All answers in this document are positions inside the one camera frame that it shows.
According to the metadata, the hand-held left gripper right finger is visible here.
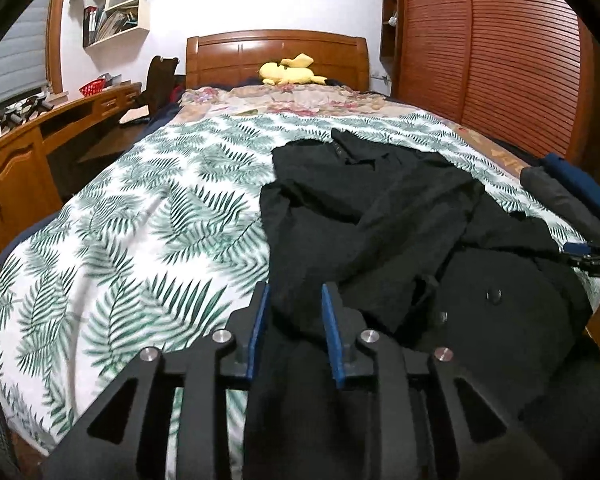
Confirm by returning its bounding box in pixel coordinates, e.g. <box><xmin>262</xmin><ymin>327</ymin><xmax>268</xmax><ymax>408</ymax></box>
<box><xmin>321</xmin><ymin>282</ymin><xmax>566</xmax><ymax>480</ymax></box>

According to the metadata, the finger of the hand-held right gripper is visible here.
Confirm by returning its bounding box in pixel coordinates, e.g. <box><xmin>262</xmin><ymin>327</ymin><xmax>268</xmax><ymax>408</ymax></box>
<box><xmin>562</xmin><ymin>241</ymin><xmax>600</xmax><ymax>263</ymax></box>

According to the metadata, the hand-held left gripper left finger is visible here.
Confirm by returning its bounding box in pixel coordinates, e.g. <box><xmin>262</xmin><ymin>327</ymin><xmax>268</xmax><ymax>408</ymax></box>
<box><xmin>40</xmin><ymin>281</ymin><xmax>272</xmax><ymax>480</ymax></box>

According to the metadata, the black button coat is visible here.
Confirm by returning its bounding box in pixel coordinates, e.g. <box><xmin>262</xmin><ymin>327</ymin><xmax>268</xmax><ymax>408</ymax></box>
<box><xmin>242</xmin><ymin>127</ymin><xmax>600</xmax><ymax>480</ymax></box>

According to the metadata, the folded grey cloth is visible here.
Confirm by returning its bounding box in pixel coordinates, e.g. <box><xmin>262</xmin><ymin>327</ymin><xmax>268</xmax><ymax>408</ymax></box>
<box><xmin>520</xmin><ymin>165</ymin><xmax>600</xmax><ymax>251</ymax></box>

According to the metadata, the folded navy cloth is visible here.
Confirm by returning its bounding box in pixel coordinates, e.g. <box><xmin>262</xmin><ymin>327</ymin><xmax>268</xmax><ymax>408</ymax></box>
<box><xmin>540</xmin><ymin>152</ymin><xmax>600</xmax><ymax>231</ymax></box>

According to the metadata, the leaf-print blanket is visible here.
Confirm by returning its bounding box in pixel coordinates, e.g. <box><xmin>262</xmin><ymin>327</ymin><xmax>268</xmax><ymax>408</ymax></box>
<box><xmin>0</xmin><ymin>111</ymin><xmax>600</xmax><ymax>480</ymax></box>

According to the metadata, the louvered wooden wardrobe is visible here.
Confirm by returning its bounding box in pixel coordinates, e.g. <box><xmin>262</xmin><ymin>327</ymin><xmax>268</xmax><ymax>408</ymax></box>
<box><xmin>380</xmin><ymin>0</ymin><xmax>600</xmax><ymax>171</ymax></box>

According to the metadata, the floral quilt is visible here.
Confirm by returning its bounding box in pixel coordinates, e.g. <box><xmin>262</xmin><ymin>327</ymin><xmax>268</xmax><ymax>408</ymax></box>
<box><xmin>167</xmin><ymin>85</ymin><xmax>531</xmax><ymax>171</ymax></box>

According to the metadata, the yellow plush toy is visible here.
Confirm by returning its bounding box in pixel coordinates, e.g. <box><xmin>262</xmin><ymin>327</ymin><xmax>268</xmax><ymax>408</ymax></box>
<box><xmin>258</xmin><ymin>53</ymin><xmax>327</xmax><ymax>86</ymax></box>

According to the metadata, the dark wooden chair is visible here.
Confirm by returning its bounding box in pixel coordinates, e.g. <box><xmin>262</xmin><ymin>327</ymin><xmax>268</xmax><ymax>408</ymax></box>
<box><xmin>120</xmin><ymin>55</ymin><xmax>180</xmax><ymax>126</ymax></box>

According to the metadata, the wooden headboard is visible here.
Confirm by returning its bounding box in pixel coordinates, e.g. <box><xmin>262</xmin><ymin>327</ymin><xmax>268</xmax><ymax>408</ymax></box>
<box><xmin>186</xmin><ymin>30</ymin><xmax>370</xmax><ymax>93</ymax></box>

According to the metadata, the wooden desk with cabinets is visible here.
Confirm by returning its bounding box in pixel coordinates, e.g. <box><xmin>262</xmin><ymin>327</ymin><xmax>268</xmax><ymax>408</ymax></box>
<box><xmin>0</xmin><ymin>82</ymin><xmax>146</xmax><ymax>286</ymax></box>

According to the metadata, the stack of books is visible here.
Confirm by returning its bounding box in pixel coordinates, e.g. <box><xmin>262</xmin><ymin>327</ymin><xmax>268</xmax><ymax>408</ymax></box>
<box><xmin>97</xmin><ymin>7</ymin><xmax>141</xmax><ymax>41</ymax></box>

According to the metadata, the black binder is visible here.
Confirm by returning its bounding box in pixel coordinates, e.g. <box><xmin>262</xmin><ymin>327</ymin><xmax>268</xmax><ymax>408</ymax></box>
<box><xmin>82</xmin><ymin>6</ymin><xmax>98</xmax><ymax>47</ymax></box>

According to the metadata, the grey window blind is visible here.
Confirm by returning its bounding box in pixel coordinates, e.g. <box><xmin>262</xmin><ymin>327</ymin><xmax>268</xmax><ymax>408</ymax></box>
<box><xmin>0</xmin><ymin>0</ymin><xmax>51</xmax><ymax>111</ymax></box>

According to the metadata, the white wall shelf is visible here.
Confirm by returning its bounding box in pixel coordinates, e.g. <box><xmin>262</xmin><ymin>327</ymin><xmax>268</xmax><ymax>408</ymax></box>
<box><xmin>70</xmin><ymin>0</ymin><xmax>156</xmax><ymax>48</ymax></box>

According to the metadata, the wooden window frame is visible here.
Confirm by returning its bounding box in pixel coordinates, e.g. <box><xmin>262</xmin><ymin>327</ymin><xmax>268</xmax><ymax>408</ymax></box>
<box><xmin>45</xmin><ymin>0</ymin><xmax>71</xmax><ymax>96</ymax></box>

